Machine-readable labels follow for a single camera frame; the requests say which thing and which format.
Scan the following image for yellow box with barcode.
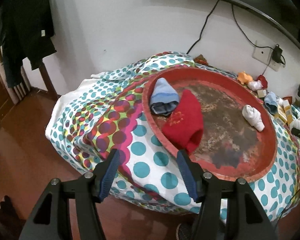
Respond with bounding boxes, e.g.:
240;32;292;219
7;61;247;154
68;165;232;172
283;100;293;126

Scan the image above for dark hanging clothes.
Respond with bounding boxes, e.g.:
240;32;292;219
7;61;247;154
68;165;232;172
0;0;56;88

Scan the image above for black adapter cable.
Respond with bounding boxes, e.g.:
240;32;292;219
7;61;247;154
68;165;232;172
231;4;287;75

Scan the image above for red envelope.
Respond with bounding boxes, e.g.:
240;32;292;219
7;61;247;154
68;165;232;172
283;96;293;105

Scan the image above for red gold wrapper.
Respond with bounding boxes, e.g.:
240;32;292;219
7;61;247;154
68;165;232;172
194;54;209;66

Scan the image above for red sock in tray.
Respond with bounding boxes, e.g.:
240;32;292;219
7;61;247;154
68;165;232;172
162;89;204;155

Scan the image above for yellow box with cartoon face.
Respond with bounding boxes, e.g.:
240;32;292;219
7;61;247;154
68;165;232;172
274;105;287;126

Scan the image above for blue sock in tray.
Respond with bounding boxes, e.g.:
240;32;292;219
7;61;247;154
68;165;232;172
149;77;180;116

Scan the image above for round red tray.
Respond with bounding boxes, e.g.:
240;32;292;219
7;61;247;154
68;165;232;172
142;67;277;182

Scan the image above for orange pig toy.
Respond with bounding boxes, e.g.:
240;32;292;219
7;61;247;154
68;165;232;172
237;72;253;85

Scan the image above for black TV cable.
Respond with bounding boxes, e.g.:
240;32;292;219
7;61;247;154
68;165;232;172
186;0;221;55

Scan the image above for small red gold box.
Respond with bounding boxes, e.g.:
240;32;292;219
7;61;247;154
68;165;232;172
257;89;267;99

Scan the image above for black power adapter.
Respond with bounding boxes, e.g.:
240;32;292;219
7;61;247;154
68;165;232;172
271;44;283;64

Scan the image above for light blue sock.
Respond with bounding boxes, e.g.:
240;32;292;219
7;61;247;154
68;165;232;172
264;92;277;115

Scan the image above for small red pouch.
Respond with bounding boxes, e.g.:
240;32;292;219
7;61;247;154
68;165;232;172
257;75;268;89

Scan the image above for white wall socket plate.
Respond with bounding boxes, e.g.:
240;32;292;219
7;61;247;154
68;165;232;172
252;47;282;72

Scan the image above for white rolled sock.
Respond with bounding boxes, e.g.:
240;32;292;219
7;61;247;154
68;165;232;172
242;105;264;132

